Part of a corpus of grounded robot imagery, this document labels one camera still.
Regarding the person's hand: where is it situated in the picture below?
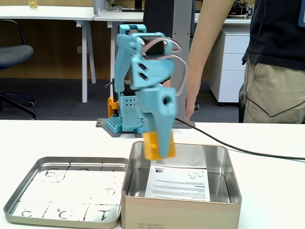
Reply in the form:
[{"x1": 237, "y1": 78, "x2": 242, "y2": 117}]
[{"x1": 163, "y1": 78, "x2": 203, "y2": 123}]

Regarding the orange table clamp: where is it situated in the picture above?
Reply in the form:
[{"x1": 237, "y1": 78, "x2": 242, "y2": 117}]
[{"x1": 107, "y1": 96, "x2": 120, "y2": 119}]

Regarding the white drawer cabinet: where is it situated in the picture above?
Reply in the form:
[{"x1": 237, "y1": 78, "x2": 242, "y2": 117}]
[{"x1": 209, "y1": 30, "x2": 252, "y2": 107}]

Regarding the dark grey office chair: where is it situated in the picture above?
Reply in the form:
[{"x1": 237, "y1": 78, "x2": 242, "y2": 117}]
[{"x1": 0, "y1": 19, "x2": 38, "y2": 121}]

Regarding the white desk with clutter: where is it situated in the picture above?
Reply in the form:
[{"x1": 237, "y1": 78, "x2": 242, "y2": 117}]
[{"x1": 194, "y1": 11, "x2": 253, "y2": 26}]

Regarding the person's body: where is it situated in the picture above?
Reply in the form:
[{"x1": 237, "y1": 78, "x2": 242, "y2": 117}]
[{"x1": 242, "y1": 0, "x2": 305, "y2": 125}]

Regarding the square metal tin box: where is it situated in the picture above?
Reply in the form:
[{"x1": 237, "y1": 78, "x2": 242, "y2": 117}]
[{"x1": 120, "y1": 140, "x2": 243, "y2": 229}]

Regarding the orange lego block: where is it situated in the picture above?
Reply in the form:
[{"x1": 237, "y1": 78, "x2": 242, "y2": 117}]
[{"x1": 142, "y1": 131, "x2": 177, "y2": 161}]

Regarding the red white servo wire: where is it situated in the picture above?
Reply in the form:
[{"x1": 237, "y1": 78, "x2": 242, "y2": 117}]
[{"x1": 142, "y1": 38, "x2": 189, "y2": 97}]

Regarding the grey metal column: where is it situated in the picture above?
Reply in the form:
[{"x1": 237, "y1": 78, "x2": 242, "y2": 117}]
[{"x1": 172, "y1": 0, "x2": 193, "y2": 125}]

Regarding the black chair frame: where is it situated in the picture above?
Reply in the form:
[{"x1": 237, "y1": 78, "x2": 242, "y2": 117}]
[{"x1": 238, "y1": 83, "x2": 246, "y2": 124}]

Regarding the printed white paper sheet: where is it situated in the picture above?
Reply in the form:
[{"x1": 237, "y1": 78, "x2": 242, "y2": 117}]
[{"x1": 144, "y1": 164, "x2": 212, "y2": 202}]

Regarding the small wheeled robot clutter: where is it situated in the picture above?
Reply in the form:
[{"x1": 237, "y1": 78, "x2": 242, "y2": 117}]
[{"x1": 230, "y1": 1, "x2": 254, "y2": 19}]

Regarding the metal tin lid with markings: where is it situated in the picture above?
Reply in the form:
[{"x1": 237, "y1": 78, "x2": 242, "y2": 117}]
[{"x1": 3, "y1": 156, "x2": 129, "y2": 229}]

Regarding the black office chair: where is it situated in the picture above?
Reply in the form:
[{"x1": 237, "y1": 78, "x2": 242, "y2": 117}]
[{"x1": 142, "y1": 0, "x2": 174, "y2": 39}]

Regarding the thin black cord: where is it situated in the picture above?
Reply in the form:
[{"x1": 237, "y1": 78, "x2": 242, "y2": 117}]
[{"x1": 244, "y1": 0, "x2": 305, "y2": 118}]

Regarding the white desk with divider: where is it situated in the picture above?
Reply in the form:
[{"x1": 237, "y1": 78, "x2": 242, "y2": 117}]
[{"x1": 93, "y1": 0, "x2": 145, "y2": 97}]

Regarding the thick black cable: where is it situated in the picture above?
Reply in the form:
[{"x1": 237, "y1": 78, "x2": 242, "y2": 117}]
[{"x1": 175, "y1": 117, "x2": 305, "y2": 161}]

